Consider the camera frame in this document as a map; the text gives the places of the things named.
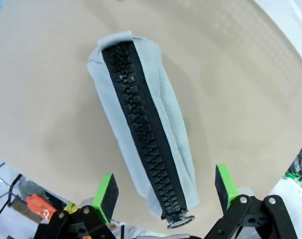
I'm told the orange cloth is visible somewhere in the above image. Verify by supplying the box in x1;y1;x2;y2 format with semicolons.
25;193;52;223

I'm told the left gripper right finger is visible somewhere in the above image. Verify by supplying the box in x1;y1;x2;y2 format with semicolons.
205;164;298;239

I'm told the gray CAMPUS zipper pencil case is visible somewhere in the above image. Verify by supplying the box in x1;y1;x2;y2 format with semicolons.
86;30;200;229

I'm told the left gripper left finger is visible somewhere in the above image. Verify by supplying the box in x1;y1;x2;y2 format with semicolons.
36;173;120;239

